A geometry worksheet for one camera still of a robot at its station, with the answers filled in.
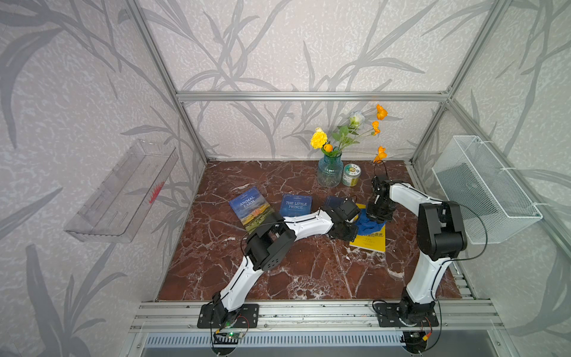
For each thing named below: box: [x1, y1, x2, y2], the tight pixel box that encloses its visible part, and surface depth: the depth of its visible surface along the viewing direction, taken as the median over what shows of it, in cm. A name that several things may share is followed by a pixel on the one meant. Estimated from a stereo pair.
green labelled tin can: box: [342, 162, 362, 188], surface depth 109 cm
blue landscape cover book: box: [228, 185, 276, 234], surface depth 104 cm
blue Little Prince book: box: [279, 194, 314, 218], surface depth 104 cm
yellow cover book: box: [349, 203, 386, 253], surface depth 91 cm
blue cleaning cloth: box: [355, 208, 387, 236], surface depth 92 cm
